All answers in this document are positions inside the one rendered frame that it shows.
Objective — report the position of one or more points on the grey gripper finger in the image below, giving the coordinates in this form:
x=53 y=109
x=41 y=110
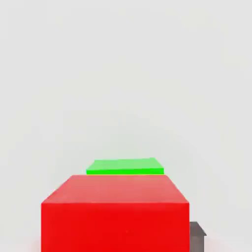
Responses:
x=196 y=238

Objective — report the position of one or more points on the small red cube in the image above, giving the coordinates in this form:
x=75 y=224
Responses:
x=115 y=222

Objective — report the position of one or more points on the small green cube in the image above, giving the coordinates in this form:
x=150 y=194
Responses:
x=126 y=166

